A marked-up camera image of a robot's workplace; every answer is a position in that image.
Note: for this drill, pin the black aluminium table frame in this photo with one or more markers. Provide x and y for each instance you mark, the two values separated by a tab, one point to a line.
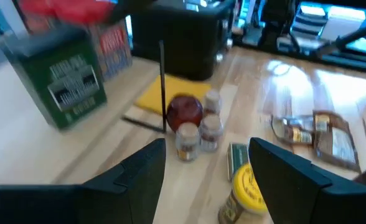
357	62

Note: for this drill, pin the black toaster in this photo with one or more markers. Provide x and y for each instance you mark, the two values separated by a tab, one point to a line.
186	40

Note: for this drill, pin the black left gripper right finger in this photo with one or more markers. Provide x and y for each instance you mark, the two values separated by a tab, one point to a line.
310	199

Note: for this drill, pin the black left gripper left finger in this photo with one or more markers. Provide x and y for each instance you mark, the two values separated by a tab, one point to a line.
77	205

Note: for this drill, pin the red lid patterned spice tin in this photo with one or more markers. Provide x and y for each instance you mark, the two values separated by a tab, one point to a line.
40	9
111	46

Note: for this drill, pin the green black pepper tin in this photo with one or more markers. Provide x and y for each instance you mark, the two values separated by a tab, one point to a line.
61	84
236	158

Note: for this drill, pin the yellow cloth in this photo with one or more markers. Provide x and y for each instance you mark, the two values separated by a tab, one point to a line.
183	88

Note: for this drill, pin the small cork-topped glass jar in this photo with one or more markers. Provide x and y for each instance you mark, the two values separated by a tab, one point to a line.
212	101
187	141
211	132

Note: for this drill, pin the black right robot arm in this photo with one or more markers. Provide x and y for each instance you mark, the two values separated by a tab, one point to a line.
276	25

